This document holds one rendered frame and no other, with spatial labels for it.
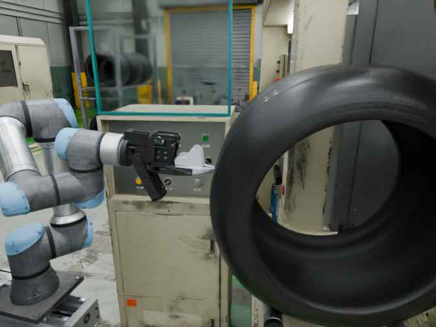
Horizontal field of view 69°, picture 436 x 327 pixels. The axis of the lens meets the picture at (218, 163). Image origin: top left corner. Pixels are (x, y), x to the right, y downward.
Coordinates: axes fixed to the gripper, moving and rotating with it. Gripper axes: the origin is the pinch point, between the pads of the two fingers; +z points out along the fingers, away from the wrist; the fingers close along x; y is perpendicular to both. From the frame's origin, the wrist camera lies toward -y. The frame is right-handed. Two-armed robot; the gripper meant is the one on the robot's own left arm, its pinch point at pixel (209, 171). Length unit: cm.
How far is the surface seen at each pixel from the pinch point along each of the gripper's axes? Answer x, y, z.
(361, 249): 15, -22, 44
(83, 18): 1033, 118, -575
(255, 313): -1.8, -35.5, 15.8
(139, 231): 55, -52, -34
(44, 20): 922, 91, -641
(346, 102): -12.1, 19.7, 22.8
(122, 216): 55, -46, -42
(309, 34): 26.4, 33.9, 20.5
